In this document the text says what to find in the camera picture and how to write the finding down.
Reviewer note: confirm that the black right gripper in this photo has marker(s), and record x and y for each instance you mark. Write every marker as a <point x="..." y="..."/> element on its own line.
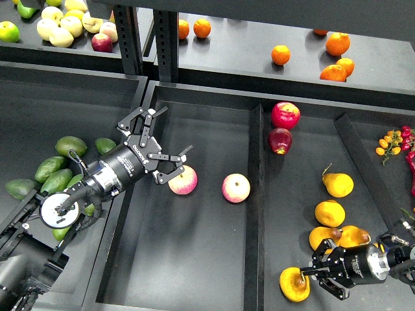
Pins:
<point x="359" y="265"/>

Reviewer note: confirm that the dark red apple lower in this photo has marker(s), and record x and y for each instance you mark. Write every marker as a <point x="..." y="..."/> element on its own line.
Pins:
<point x="280" y="141"/>

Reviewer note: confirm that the yellow pear top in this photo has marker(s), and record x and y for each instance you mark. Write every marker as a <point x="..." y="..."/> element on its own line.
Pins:
<point x="338" y="185"/>

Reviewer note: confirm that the yellow pear lower right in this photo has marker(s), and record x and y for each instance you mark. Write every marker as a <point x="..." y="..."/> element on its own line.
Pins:
<point x="354" y="236"/>

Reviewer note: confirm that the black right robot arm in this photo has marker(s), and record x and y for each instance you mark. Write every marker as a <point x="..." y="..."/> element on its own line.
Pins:
<point x="399" y="248"/>

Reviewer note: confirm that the black tray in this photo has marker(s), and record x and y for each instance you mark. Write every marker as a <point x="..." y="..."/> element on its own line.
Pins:
<point x="196" y="251"/>
<point x="39" y="105"/>

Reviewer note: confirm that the pink apple right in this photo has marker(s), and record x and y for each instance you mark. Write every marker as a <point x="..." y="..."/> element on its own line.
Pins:
<point x="235" y="188"/>

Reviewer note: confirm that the green avocado left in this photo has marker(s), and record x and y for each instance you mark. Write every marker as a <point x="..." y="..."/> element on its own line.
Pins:
<point x="49" y="166"/>

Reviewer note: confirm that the orange cherry tomato bunch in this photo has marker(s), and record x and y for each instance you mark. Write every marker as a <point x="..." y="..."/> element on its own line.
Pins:
<point x="389" y="145"/>

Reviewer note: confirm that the yellow pear lower left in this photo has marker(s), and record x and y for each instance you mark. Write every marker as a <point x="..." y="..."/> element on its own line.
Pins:
<point x="318" y="234"/>

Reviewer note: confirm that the yellow pear with stem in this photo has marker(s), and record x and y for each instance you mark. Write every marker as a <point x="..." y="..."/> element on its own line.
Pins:
<point x="294" y="285"/>

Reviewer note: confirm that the red apple upper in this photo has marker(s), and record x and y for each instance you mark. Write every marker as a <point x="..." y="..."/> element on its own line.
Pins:
<point x="285" y="115"/>

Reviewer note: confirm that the black left tray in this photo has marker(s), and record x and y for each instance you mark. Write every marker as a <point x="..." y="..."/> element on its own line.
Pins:
<point x="39" y="105"/>

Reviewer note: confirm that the green avocado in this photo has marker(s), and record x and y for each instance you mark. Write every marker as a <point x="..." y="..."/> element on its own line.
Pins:
<point x="49" y="166"/>
<point x="67" y="143"/>

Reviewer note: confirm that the black centre tray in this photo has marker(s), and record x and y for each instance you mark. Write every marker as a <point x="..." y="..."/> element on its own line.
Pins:
<point x="196" y="251"/>

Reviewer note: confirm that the orange on shelf left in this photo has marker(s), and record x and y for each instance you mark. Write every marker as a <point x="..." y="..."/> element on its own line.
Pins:
<point x="183" y="29"/>

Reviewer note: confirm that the red apple on shelf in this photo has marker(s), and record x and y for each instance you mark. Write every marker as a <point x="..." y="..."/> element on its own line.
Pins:
<point x="101" y="42"/>

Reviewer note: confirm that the green apple on shelf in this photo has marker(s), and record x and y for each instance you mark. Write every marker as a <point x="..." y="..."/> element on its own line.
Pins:
<point x="9" y="32"/>

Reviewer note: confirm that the orange on shelf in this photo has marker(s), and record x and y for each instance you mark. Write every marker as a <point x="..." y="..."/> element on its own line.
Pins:
<point x="280" y="54"/>
<point x="202" y="28"/>
<point x="183" y="29"/>

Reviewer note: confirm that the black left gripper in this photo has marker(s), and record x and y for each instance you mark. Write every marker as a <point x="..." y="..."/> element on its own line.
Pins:
<point x="128" y="162"/>

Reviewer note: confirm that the yellow pear middle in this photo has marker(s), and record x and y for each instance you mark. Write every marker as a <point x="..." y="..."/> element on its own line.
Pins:
<point x="330" y="213"/>

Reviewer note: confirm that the pink apple left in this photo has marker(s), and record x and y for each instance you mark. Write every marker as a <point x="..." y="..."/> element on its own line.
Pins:
<point x="185" y="182"/>

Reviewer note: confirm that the black shelf post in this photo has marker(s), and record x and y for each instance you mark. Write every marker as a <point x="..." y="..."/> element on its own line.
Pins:
<point x="166" y="34"/>

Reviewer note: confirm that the large orange right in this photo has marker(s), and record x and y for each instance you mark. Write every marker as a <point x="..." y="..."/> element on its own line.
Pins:
<point x="338" y="43"/>

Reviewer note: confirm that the orange on shelf centre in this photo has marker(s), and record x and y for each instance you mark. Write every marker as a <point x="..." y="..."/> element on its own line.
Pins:
<point x="280" y="54"/>

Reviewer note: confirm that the small orange right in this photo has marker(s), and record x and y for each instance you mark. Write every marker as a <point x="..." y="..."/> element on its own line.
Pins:
<point x="348" y="64"/>

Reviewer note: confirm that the pink apple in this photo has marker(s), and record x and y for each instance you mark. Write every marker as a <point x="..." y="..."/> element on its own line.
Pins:
<point x="185" y="182"/>
<point x="235" y="188"/>

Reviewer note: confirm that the green avocado top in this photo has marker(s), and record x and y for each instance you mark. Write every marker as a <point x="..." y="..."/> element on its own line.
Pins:
<point x="67" y="143"/>

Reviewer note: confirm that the front orange right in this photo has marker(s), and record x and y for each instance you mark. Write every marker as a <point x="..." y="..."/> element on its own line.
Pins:
<point x="334" y="73"/>

